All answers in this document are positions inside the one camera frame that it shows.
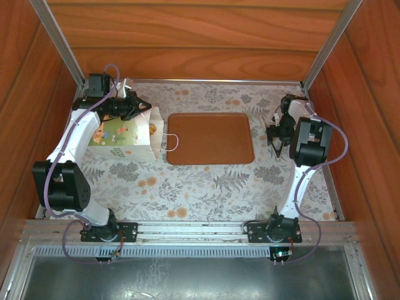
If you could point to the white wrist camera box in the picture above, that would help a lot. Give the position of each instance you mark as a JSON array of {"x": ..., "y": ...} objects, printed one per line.
[
  {"x": 125, "y": 85},
  {"x": 277, "y": 118}
]

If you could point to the aluminium frame bar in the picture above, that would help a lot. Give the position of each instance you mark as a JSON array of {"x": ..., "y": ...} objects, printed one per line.
[{"x": 218, "y": 82}]

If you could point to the white printed paper bag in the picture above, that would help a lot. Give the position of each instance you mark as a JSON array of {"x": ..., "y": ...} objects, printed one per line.
[{"x": 125, "y": 137}]

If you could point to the shiny metal sheet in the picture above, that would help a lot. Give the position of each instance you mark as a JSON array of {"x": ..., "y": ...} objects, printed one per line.
[{"x": 187, "y": 281}]

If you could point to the circuit board with green light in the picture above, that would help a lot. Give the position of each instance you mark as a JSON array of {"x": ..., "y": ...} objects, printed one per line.
[{"x": 281, "y": 255}]

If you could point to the floral patterned tablecloth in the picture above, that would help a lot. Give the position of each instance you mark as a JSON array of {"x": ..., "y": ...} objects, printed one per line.
[{"x": 203, "y": 193}]

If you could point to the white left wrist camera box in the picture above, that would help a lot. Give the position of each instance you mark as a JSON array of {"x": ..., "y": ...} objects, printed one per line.
[{"x": 125, "y": 85}]

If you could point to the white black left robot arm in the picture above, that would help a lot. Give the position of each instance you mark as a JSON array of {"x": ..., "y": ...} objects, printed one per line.
[{"x": 78, "y": 137}]

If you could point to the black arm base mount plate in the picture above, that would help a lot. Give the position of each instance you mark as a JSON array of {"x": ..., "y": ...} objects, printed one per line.
[
  {"x": 128, "y": 231},
  {"x": 256, "y": 232}
]

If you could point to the small connector board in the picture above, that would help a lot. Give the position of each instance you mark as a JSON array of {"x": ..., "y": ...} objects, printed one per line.
[{"x": 115, "y": 255}]

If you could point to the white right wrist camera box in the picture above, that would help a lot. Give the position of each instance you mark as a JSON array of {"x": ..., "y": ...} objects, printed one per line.
[{"x": 277, "y": 118}]

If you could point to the aluminium side rail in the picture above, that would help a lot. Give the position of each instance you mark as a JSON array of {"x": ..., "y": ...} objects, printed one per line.
[{"x": 334, "y": 193}]

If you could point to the aluminium mounting rail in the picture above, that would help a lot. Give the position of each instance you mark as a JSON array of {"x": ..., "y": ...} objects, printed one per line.
[{"x": 193, "y": 229}]

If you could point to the brown rectangular tray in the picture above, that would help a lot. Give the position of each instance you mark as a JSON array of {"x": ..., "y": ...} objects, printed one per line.
[{"x": 209, "y": 139}]

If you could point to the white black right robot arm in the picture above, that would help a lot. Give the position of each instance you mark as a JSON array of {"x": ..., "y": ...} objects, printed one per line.
[{"x": 297, "y": 187}]

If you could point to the aluminium frame post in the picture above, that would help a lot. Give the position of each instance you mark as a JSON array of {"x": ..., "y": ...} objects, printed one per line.
[
  {"x": 331, "y": 40},
  {"x": 59, "y": 40}
]

